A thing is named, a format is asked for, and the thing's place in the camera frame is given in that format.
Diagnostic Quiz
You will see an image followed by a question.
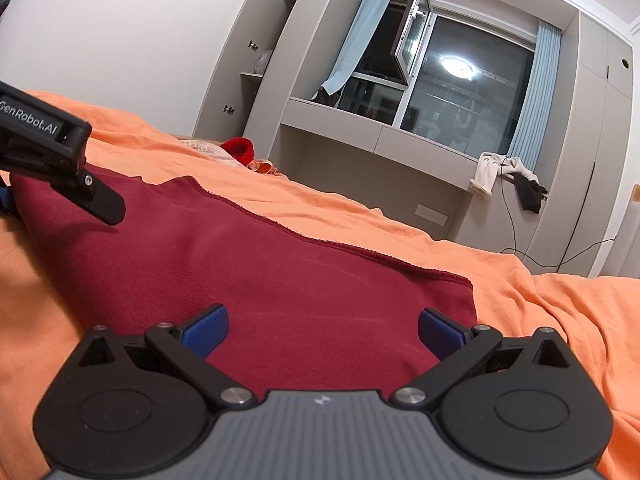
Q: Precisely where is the grey window desk unit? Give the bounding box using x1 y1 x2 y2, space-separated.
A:
267 96 549 244

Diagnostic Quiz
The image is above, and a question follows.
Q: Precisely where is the open window sash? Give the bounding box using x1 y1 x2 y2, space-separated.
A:
392 0 434 79

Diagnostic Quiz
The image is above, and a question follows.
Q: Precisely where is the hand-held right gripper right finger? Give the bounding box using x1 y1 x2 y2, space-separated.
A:
390 307 576 409

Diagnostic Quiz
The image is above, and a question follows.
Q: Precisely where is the orange blanket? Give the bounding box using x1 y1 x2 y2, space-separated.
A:
0 91 640 480

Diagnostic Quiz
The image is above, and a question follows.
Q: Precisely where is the light blue tied curtain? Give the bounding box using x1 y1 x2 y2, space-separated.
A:
320 0 401 97

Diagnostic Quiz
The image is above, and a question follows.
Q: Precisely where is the large glass window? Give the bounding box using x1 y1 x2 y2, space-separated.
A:
345 0 540 159

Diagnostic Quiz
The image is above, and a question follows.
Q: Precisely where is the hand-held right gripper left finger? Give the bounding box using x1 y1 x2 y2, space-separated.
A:
75 304 258 409

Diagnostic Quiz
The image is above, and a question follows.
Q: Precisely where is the bright red plush item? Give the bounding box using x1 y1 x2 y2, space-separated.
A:
221 136 255 166

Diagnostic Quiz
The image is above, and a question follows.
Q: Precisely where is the grey tall cabinet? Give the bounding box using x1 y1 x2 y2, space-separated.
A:
529 12 635 279

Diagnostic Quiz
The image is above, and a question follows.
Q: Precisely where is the grey wardrobe with shelves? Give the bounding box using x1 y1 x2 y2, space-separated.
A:
267 0 373 161

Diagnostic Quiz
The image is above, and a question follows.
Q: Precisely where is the grey wardrobe door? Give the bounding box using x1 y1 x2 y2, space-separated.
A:
193 0 292 142

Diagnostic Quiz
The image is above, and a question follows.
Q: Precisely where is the black hanging cable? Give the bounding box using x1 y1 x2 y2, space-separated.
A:
556 161 599 263

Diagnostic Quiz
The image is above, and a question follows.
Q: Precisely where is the dark red sweater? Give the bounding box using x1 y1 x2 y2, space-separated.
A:
10 162 476 396

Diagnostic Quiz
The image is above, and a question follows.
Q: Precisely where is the pale patterned cloth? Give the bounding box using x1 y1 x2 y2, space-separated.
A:
181 139 236 161

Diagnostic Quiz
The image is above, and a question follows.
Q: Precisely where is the black cloth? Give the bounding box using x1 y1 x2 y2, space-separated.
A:
511 158 549 214

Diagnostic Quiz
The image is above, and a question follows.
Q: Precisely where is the black curved cable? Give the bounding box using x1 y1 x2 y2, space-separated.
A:
500 157 622 267

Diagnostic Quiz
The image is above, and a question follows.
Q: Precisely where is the light blue straight curtain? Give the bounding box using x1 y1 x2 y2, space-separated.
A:
507 20 564 172

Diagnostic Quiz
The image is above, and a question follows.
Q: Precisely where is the white wall socket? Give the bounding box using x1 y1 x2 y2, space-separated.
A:
415 203 449 225

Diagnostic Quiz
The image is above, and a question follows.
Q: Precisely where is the white cloth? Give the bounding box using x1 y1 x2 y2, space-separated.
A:
469 151 521 200

